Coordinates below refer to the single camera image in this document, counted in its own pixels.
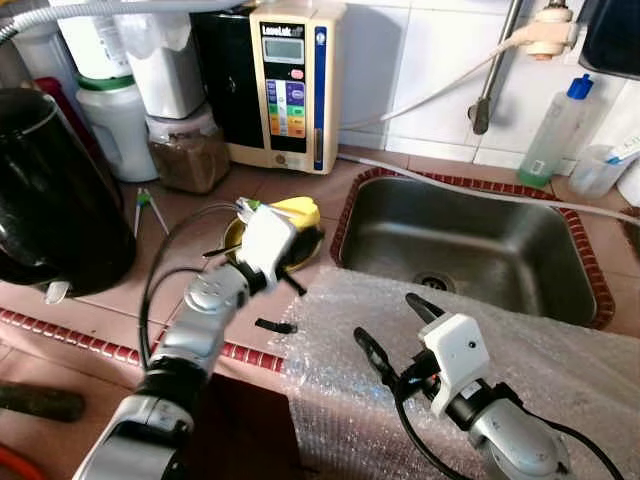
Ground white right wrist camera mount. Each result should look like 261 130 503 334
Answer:
418 313 493 419

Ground thin white hose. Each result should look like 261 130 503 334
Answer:
335 152 640 223

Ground beige tap valve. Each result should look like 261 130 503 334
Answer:
522 5 581 61

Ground grey corrugated hose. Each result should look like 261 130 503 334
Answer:
0 0 251 46

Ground orange plastic item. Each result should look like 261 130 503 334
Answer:
0 445 31 480

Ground steel bowl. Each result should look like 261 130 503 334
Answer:
222 213 327 274

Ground clear bubble wrap sheet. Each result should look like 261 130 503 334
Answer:
282 265 640 480

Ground beige black water ionizer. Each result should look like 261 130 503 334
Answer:
190 0 348 176

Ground white plastic bottle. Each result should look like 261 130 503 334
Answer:
615 160 640 208

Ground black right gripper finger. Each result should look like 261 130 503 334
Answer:
353 327 397 387
406 292 448 323

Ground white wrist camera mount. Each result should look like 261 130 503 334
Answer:
418 313 493 419
237 208 299 287

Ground white toothpaste tube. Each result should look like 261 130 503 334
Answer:
600 135 640 166

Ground white tap hose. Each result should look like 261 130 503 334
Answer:
335 22 546 133

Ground black tray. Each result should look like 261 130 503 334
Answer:
578 0 640 79

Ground black kettle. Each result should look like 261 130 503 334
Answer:
0 88 138 298

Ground white labelled container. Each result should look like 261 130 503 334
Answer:
55 10 136 81

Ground jar of brown powder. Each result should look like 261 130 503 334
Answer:
147 108 231 194

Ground dark stone pestle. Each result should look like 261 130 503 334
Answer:
0 385 87 423

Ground black tape strip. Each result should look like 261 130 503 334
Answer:
255 318 298 334

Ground green soap bottle blue cap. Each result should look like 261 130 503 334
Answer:
517 74 595 189

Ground white jug green lid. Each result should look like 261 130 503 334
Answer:
75 75 159 183

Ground translucent grey container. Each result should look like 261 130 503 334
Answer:
113 10 207 120

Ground dark red container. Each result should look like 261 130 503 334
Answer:
35 78 101 171

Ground green white training chopsticks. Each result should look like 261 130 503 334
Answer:
236 197 293 218
133 187 169 238

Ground steel sink basin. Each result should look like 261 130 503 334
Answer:
335 170 613 328

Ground clear plastic cup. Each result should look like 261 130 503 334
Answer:
568 143 626 198

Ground grey metal pipe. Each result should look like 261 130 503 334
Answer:
470 0 526 136

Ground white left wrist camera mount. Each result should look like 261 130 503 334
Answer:
237 208 299 287

